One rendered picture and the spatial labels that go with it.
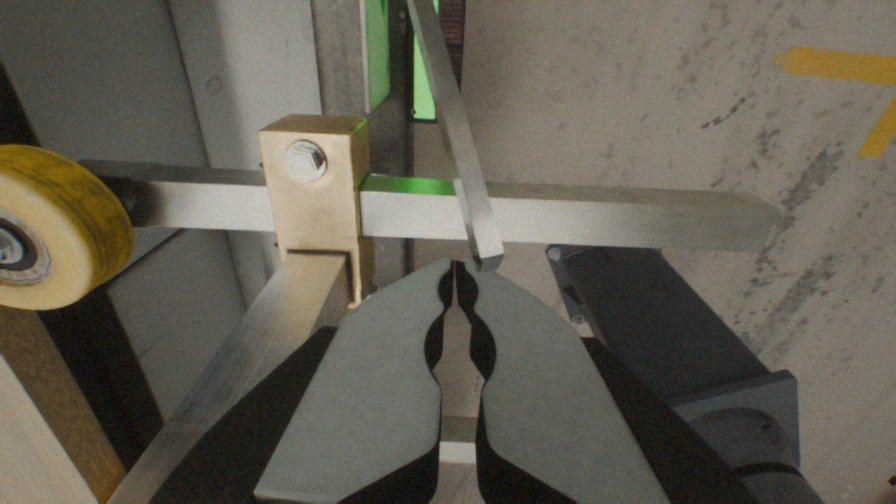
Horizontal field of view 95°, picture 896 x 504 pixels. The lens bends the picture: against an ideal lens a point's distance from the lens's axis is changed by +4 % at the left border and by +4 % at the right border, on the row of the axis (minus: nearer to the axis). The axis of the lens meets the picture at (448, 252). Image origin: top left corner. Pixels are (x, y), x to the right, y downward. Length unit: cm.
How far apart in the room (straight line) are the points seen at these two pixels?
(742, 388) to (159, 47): 92
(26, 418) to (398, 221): 27
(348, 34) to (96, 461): 38
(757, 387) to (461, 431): 57
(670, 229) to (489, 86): 85
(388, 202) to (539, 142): 91
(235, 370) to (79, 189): 13
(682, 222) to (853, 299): 158
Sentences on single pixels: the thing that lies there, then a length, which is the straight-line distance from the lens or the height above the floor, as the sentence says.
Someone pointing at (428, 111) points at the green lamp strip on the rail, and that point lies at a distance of 38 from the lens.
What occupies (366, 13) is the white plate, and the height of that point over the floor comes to 80.
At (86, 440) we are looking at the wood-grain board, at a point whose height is 89.
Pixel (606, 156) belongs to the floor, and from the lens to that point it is 119.
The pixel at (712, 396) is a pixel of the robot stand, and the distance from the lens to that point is 85.
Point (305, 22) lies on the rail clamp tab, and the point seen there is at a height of 62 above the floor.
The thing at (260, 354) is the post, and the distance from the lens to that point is 19.
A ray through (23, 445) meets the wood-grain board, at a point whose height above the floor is 90.
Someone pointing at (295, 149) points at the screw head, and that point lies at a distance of 23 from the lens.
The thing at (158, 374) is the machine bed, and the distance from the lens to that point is 51.
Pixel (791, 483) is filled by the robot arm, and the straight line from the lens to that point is 85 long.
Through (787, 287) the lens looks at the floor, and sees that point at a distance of 168.
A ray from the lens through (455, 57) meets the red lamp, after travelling 38.
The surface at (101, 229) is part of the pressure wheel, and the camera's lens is 27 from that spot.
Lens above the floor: 108
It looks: 61 degrees down
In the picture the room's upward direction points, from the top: 179 degrees counter-clockwise
